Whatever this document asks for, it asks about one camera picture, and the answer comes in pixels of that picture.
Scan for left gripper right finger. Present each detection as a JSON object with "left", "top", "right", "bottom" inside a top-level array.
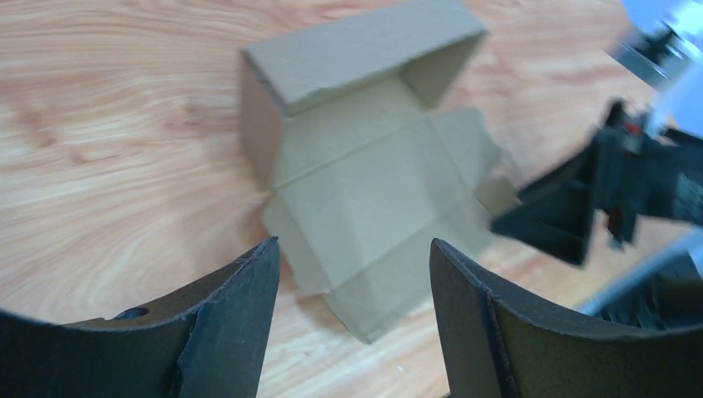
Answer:
[{"left": 429, "top": 239, "right": 702, "bottom": 397}]

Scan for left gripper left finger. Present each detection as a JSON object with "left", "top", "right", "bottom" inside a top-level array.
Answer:
[{"left": 1, "top": 237, "right": 280, "bottom": 397}]

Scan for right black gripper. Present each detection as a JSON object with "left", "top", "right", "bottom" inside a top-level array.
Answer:
[{"left": 490, "top": 99, "right": 702, "bottom": 267}]

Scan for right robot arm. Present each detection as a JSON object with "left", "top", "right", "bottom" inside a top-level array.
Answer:
[{"left": 490, "top": 1, "right": 702, "bottom": 266}]

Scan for brown cardboard box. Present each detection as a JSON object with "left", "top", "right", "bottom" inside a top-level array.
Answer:
[{"left": 240, "top": 1, "right": 501, "bottom": 343}]

